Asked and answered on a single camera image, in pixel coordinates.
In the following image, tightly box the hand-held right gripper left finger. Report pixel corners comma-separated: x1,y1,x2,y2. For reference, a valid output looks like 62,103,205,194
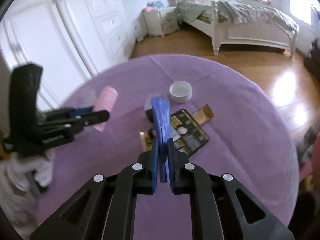
29,137,159,240

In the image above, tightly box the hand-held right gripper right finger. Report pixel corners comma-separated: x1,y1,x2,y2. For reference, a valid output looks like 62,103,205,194
167,137,295,240

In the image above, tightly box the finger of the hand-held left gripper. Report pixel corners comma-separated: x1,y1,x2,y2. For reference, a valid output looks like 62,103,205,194
41,106,95,122
37,110,110,133

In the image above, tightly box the gold wrapper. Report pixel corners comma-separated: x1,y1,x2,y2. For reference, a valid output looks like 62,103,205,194
139,131,153,152
194,104,215,125

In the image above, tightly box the black and gold packet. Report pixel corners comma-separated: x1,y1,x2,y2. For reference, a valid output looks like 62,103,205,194
170,109,210,158

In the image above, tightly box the small white cup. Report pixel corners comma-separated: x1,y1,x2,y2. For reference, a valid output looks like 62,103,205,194
169,81,192,103

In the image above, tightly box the white cloth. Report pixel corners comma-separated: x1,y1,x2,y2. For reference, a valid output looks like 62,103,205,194
0,152,55,205

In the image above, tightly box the white wardrobe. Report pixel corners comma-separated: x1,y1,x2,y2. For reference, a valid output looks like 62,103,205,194
0,0,133,110

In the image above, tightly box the round purple table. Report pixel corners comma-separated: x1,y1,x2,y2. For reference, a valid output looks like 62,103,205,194
37,54,300,240

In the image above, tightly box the white nightstand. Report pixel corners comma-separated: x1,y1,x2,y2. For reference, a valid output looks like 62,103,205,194
144,6,179,37

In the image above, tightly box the white wooden bed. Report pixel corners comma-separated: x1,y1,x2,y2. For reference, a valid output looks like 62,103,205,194
174,0,299,57

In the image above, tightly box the floral bedding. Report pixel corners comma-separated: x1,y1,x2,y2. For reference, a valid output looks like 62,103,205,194
179,0,299,34

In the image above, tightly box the pile of dark clothes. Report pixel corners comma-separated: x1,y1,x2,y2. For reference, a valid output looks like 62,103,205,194
304,37,320,80

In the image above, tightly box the bright window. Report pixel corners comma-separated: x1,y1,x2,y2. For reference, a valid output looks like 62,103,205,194
289,0,312,18

